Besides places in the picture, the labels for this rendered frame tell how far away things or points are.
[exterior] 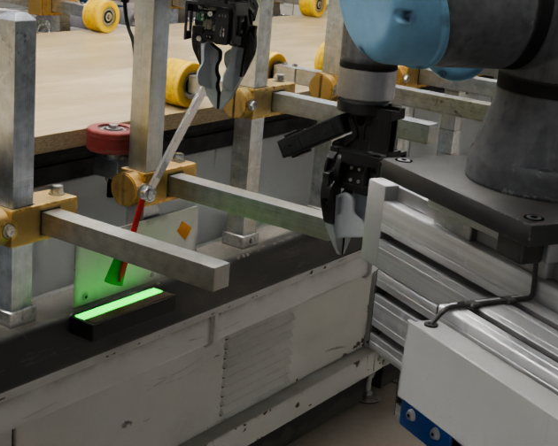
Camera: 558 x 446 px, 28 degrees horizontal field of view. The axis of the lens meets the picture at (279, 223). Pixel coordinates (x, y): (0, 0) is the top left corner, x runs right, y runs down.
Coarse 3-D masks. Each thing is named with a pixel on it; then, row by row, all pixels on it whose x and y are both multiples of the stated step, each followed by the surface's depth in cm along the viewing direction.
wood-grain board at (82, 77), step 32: (64, 32) 271; (96, 32) 275; (288, 32) 308; (320, 32) 314; (64, 64) 226; (96, 64) 229; (128, 64) 233; (224, 64) 244; (64, 96) 193; (96, 96) 196; (128, 96) 198; (64, 128) 169
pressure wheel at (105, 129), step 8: (88, 128) 169; (96, 128) 168; (104, 128) 170; (112, 128) 170; (120, 128) 171; (128, 128) 171; (88, 136) 169; (96, 136) 167; (104, 136) 167; (112, 136) 167; (120, 136) 167; (128, 136) 168; (88, 144) 169; (96, 144) 167; (104, 144) 167; (112, 144) 167; (120, 144) 167; (128, 144) 168; (96, 152) 168; (104, 152) 167; (112, 152) 167; (120, 152) 168
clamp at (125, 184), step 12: (168, 168) 164; (180, 168) 165; (192, 168) 168; (120, 180) 160; (132, 180) 158; (144, 180) 160; (120, 192) 160; (132, 192) 159; (120, 204) 161; (132, 204) 160; (144, 204) 161
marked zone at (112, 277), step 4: (112, 260) 158; (116, 260) 158; (112, 264) 158; (116, 264) 158; (120, 264) 159; (112, 268) 158; (116, 268) 159; (108, 272) 157; (112, 272) 158; (116, 272) 159; (108, 276) 158; (112, 276) 158; (116, 276) 159; (124, 276) 161; (108, 280) 158; (112, 280) 159; (116, 280) 159; (112, 284) 159; (116, 284) 160; (120, 284) 160
